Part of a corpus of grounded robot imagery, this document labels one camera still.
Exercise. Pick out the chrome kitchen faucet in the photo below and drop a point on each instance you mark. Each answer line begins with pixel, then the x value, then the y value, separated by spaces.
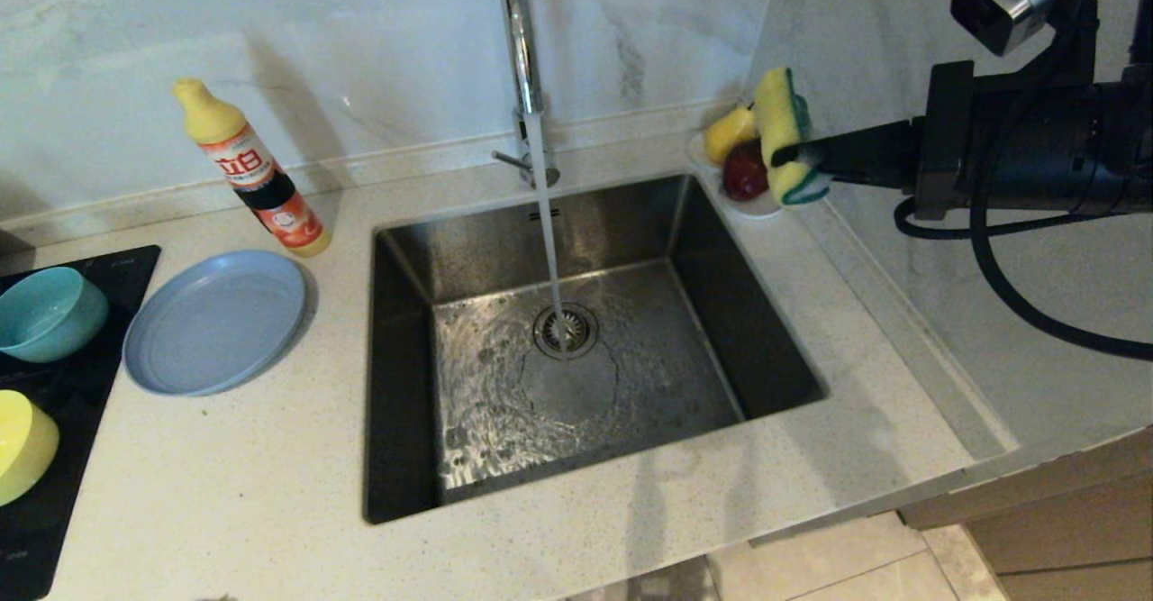
pixel 522 42

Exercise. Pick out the dark red apple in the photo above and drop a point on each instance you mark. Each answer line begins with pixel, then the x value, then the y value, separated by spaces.
pixel 743 173

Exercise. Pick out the running water stream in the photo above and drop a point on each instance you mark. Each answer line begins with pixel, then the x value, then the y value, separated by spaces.
pixel 545 223

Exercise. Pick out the yellow dish soap bottle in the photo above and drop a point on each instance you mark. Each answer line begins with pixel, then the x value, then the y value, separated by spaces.
pixel 257 182

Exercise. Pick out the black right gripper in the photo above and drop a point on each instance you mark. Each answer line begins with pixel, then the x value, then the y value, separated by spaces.
pixel 1018 146

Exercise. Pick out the grey-blue plate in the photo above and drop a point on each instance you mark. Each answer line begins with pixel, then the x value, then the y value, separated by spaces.
pixel 216 322

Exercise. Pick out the green and yellow sponge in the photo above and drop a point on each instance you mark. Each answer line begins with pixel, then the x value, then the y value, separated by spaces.
pixel 776 105

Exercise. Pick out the stainless steel sink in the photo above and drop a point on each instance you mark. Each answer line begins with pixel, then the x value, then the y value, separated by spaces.
pixel 676 358

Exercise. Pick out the teal bowl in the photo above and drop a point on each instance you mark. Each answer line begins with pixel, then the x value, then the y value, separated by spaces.
pixel 45 313

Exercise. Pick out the yellow bowl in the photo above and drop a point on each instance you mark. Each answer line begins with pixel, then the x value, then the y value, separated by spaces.
pixel 22 448

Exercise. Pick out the yellow pear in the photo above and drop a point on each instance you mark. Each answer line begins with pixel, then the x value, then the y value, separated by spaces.
pixel 725 137

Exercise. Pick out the black induction cooktop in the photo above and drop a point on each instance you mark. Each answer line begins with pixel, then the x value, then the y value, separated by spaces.
pixel 126 277

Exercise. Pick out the light wood cabinet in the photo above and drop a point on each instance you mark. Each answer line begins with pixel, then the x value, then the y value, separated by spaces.
pixel 1063 538

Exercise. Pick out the metal sink drain strainer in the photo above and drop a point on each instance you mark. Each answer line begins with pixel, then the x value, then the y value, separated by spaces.
pixel 581 331

